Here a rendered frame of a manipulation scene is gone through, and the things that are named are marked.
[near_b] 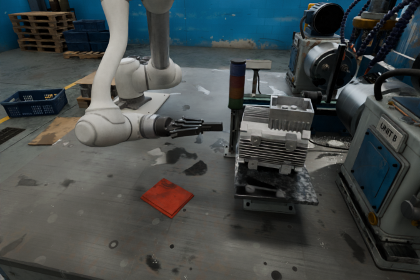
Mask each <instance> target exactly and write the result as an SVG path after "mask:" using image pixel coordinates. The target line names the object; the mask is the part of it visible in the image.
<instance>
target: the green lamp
mask: <svg viewBox="0 0 420 280"><path fill-rule="evenodd" d="M243 101H244V98H241V99H232V98H230V97H229V101H228V106H229V107H230V108H232V109H241V108H242V107H243Z"/></svg>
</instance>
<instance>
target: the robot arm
mask: <svg viewBox="0 0 420 280"><path fill-rule="evenodd" d="M129 1H130V0H101V5H102V8H103V10H104V13H105V16H106V19H107V23H108V26H109V32H110V40H109V44H108V46H107V49H106V52H105V53H104V56H103V58H102V60H101V63H100V65H99V67H98V69H97V72H96V74H95V77H94V80H93V83H92V89H91V103H90V105H89V107H88V108H87V109H86V110H85V115H84V116H83V117H81V118H80V119H79V121H78V122H77V123H76V125H75V128H74V131H75V135H76V137H77V139H78V140H79V141H80V142H81V143H82V144H84V145H86V146H90V147H96V148H103V147H108V146H114V145H117V144H119V143H122V142H126V141H137V140H140V139H144V138H146V139H149V138H151V139H158V138H160V137H169V136H171V138H172V139H174V138H178V137H184V136H195V135H199V134H200V133H201V134H203V131H223V122H204V119H199V118H193V117H186V116H182V119H174V120H172V119H171V118H170V117H169V116H160V115H158V114H155V115H149V114H147V115H144V114H140V113H133V112H125V113H122V112H121V110H120V109H124V108H128V109H132V110H138V109H139V108H140V107H141V106H142V105H144V104H145V103H147V102H148V101H150V100H152V97H149V96H144V92H145V91H149V90H162V89H170V88H173V87H175V86H177V85H178V84H180V82H181V81H182V71H181V68H180V67H179V66H178V65H177V64H176V63H173V60H172V59H171V58H169V10H170V8H171V7H172V5H173V2H174V0H141V1H142V4H143V6H144V7H145V8H146V14H147V26H148V32H149V43H150V50H151V59H150V60H149V62H148V65H141V64H140V63H139V61H137V60H136V59H133V58H130V57H129V58H124V59H122V58H123V56H124V53H125V50H126V46H127V43H128V20H129ZM113 78H114V80H115V84H116V89H117V93H118V96H119V100H118V101H116V102H113V101H112V99H111V92H110V89H111V83H112V80H113Z"/></svg>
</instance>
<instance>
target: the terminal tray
mask: <svg viewBox="0 0 420 280"><path fill-rule="evenodd" d="M274 96H275V95H271V101H270V106H269V122H268V128H269V129H270V130H271V129H274V130H276V129H278V131H280V130H281V129H282V131H285V130H287V132H289V131H291V132H292V133H293V132H294V131H295V132H296V133H298V132H300V133H302V130H307V131H310V128H311V124H312V121H313V117H314V109H313V105H312V103H311V99H308V98H301V97H287V96H276V97H274ZM306 99H308V100H306ZM273 106H276V107H273ZM308 110H311V111H308Z"/></svg>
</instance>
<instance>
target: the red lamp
mask: <svg viewBox="0 0 420 280"><path fill-rule="evenodd" d="M245 77H246V75H244V76H232V75H230V74H229V86H231V87H232V88H243V87H244V86H245Z"/></svg>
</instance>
